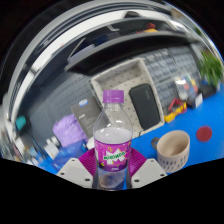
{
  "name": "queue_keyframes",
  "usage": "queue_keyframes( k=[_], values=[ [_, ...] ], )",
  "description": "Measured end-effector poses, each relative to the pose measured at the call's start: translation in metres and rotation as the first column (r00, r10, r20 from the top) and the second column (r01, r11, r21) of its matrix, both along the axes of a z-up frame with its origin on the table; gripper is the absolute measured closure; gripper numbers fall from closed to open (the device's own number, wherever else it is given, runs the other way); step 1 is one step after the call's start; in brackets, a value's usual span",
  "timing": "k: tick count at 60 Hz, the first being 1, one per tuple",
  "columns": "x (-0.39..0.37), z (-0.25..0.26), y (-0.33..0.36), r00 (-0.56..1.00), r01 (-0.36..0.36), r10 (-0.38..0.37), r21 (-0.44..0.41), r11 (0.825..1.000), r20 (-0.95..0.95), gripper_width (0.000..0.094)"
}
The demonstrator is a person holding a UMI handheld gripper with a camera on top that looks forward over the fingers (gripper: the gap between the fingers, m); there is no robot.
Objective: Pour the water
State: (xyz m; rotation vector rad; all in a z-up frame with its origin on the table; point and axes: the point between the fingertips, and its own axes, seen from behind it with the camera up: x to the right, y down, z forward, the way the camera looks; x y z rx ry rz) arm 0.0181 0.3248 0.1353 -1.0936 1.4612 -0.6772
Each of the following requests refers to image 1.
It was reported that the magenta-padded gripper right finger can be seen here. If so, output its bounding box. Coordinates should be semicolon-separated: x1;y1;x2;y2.
126;147;168;189

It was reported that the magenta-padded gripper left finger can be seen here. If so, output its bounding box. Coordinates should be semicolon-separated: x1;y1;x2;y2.
55;148;98;188

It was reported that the purple-labelled clear drink bottle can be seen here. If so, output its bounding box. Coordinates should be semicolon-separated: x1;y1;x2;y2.
92;89;134;191

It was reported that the white carton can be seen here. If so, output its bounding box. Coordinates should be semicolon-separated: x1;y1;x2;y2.
85;136;96;151

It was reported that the white labelled container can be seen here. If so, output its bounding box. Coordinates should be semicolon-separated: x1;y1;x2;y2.
43;138;62;160

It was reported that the beige patterned ceramic cup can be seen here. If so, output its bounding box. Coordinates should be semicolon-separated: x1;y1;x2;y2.
151;129;191;174

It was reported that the purple plastic bag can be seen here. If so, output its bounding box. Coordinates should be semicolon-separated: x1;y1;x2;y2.
52;113;88;148

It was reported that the dark grey flat box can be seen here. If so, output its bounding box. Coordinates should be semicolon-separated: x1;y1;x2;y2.
70;96;103;139

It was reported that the yellow and red hand tool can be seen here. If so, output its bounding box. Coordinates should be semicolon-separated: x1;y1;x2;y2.
163;97;188;124

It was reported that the flat round red coaster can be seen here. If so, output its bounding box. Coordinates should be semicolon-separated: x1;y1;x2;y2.
195;125;213;143

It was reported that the black box with white label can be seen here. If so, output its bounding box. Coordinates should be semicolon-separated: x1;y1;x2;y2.
186;92;205;109

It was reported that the clear box of coloured parts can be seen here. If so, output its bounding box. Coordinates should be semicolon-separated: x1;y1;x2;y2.
173;74;198;101

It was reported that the grey small-parts drawer cabinet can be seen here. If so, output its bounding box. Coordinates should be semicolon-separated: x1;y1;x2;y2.
137;52;183;116
166;44;202;84

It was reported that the beige perforated tray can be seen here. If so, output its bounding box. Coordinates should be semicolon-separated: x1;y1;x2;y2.
89;57;166;138

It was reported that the plain black box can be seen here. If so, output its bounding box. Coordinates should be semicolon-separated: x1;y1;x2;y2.
199;82;218;98

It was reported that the green potted plant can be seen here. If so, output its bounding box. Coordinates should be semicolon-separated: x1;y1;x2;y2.
198;49;224;88

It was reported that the teal wall-mounted device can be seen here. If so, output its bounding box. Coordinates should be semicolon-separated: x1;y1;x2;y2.
14;114;28;132

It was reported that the grey wall shelf unit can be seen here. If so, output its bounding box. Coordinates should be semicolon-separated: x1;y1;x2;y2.
63;9;201;76

